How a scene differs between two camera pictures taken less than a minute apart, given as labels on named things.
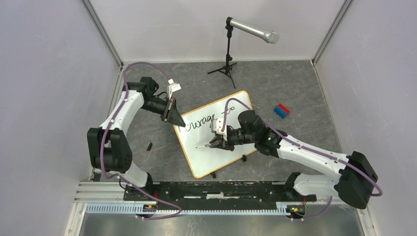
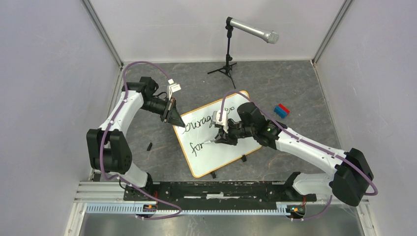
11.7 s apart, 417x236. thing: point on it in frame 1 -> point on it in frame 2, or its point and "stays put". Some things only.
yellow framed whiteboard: (197, 132) stays put
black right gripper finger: (227, 147) -> (231, 141)
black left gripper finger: (176, 116) stays put
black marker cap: (149, 147) stays put
